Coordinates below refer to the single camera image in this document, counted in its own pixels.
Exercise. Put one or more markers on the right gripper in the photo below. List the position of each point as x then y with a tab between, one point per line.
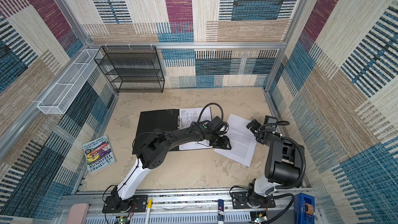
256	126

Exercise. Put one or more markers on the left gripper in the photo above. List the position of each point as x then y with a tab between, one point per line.
224	143

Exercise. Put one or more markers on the printed paper sheet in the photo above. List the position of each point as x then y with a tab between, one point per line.
242	140

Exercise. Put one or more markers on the orange folder black inside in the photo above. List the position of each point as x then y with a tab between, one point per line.
166	120

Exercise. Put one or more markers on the white paper sheet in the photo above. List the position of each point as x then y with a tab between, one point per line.
186	117

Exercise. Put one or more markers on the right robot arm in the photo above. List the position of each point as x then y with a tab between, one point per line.
284	169

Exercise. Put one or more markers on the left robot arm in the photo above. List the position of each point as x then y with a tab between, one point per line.
152	151

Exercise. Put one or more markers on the blue glue stick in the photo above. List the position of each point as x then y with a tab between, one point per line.
220	217

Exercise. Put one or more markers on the green circuit board right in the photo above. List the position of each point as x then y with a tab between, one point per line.
259	220

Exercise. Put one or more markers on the green circuit board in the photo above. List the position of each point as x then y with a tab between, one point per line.
123	220
259	220

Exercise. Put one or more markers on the white yellow marker pen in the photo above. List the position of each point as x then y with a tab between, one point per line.
148	209

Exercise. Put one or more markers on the blue box with tape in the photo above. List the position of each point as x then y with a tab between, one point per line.
304	209

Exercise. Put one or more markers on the green circuit board left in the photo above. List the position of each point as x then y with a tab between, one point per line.
123	220

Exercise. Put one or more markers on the colourful children's book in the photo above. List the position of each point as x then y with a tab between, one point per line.
99	154

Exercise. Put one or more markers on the pink object at edge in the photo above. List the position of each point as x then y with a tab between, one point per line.
78	213

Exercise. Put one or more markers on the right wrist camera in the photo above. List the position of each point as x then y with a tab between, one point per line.
270	121

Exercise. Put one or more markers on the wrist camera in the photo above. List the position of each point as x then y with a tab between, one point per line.
270	121
218	125

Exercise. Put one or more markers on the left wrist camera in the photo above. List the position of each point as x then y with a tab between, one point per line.
218	125

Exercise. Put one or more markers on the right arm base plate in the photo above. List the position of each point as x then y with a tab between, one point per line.
239	201

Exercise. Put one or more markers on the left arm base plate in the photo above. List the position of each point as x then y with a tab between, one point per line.
137	203

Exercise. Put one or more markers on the black wire mesh shelf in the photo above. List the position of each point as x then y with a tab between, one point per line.
131	68

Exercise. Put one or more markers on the white wire mesh basket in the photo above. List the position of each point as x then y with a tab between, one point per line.
60	97

